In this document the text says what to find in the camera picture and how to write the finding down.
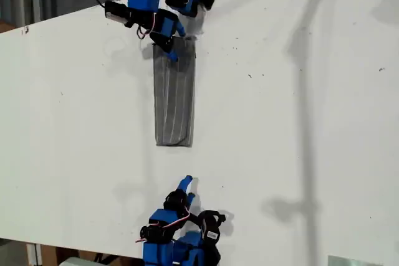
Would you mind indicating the grey striped square towel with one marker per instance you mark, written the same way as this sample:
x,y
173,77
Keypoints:
x,y
174,107

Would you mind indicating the white plastic container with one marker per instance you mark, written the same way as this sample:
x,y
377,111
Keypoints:
x,y
74,262

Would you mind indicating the white table leg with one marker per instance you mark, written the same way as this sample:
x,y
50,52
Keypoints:
x,y
33,255

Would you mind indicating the gripper camera stalk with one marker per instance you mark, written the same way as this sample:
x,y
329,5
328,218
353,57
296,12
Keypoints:
x,y
140,18
212,214

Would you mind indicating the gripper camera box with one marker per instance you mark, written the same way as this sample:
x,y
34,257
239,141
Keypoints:
x,y
117,12
210,231

